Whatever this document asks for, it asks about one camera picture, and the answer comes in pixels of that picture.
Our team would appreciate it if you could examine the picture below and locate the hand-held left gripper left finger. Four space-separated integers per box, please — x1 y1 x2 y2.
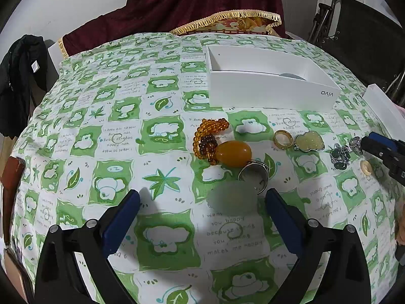
34 189 141 304

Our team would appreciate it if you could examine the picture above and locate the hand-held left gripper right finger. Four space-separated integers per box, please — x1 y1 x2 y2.
265 188 371 304

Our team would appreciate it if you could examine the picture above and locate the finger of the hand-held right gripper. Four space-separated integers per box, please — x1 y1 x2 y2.
367 132 405 155
361 138 405 181

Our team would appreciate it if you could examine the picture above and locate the dark green stone cluster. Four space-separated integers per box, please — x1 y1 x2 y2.
329 143 351 170

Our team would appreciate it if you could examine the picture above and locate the pale green jade pendant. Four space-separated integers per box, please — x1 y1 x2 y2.
207 182 258 214

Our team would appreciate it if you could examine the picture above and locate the wide silver ring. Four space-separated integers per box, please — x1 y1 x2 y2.
237 160 270 195

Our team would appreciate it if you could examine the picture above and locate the yellow stone silver-framed pendant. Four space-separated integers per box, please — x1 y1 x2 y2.
294 130 325 151

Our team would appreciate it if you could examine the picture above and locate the gold ring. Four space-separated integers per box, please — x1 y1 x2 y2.
274 130 295 149

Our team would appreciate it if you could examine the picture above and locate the amber egg pendant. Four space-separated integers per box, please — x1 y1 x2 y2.
215 141 253 167

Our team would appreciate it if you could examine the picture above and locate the amber bead bracelet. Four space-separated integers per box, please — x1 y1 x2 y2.
192 118 230 166

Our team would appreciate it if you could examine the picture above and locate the white cardboard box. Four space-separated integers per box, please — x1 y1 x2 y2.
206 45 342 111

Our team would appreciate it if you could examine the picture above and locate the person's right hand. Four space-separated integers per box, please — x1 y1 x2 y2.
394 207 405 245

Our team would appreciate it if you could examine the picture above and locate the white box lid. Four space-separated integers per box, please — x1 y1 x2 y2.
362 84 405 134

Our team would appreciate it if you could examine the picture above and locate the green printed tablecloth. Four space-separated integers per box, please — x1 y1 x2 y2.
9 32 405 304

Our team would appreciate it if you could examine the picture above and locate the black folding chair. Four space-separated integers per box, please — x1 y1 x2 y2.
308 0 405 106

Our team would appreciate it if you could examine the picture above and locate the grey round object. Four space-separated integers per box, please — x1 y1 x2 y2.
279 72 307 81

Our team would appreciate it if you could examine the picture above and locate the brown wooden furniture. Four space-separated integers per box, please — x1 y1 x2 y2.
0 157 26 244

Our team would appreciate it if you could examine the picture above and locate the brown cardboard box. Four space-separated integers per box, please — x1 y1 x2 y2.
4 248 34 304

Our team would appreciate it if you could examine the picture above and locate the gold-fringed printed cushion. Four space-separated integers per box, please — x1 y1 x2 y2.
170 10 282 37

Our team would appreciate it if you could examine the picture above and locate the black jacket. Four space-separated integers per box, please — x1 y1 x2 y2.
0 34 49 138

